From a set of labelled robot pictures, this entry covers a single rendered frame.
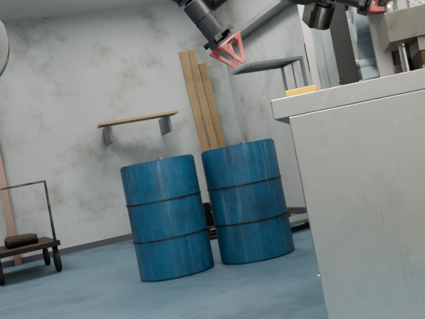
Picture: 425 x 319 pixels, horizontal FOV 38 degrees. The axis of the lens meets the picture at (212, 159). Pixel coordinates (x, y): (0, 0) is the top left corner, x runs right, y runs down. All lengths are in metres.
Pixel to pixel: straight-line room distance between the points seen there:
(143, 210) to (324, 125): 3.52
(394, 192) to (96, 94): 7.40
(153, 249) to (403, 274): 3.55
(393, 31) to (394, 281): 0.50
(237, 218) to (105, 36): 4.58
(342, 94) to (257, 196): 3.46
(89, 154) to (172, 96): 1.41
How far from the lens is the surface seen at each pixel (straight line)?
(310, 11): 1.52
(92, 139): 8.39
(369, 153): 1.24
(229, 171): 4.66
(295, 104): 1.24
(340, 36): 1.85
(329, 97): 1.24
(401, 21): 1.33
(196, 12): 1.62
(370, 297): 1.28
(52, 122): 8.37
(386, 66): 1.59
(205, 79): 8.49
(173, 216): 4.63
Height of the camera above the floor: 0.80
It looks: level
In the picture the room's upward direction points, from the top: 11 degrees counter-clockwise
